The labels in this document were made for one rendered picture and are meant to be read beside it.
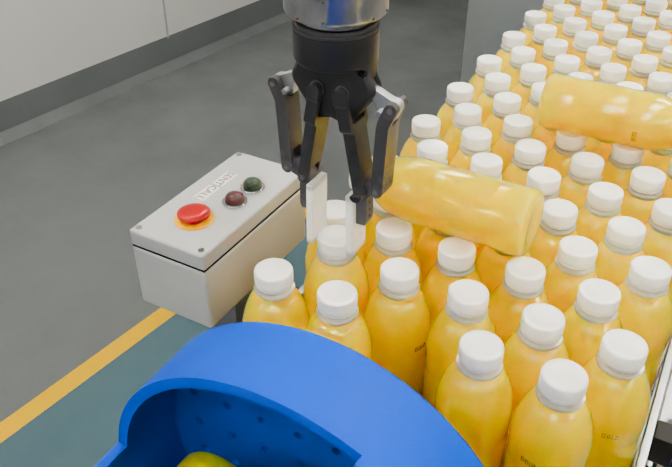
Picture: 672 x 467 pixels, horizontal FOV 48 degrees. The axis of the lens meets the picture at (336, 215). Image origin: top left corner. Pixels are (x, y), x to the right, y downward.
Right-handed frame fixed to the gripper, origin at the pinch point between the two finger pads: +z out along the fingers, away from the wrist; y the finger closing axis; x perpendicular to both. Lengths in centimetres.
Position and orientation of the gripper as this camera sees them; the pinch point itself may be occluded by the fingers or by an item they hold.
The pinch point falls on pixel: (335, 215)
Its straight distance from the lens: 74.7
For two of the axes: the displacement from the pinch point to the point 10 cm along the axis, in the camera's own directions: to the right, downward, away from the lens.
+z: 0.0, 8.3, 5.6
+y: 8.7, 2.7, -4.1
